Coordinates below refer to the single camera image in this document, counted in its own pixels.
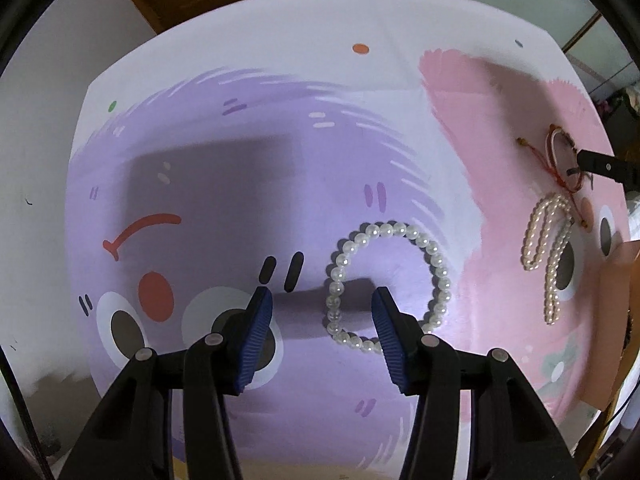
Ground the red string bracelet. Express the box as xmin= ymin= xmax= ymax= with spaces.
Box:
xmin=515 ymin=122 xmax=596 ymax=229

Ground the long white pearl necklace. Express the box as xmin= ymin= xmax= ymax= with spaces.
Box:
xmin=520 ymin=192 xmax=576 ymax=326

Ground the pink plastic jewelry tray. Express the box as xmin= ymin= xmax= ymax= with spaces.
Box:
xmin=580 ymin=240 xmax=639 ymax=411

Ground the round white pearl bracelet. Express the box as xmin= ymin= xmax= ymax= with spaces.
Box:
xmin=324 ymin=220 xmax=452 ymax=354

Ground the light blue wardrobe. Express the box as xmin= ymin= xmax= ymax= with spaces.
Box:
xmin=475 ymin=0 xmax=639 ymax=102

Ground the cartoon monster table mat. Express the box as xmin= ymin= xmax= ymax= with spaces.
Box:
xmin=65 ymin=0 xmax=628 ymax=479

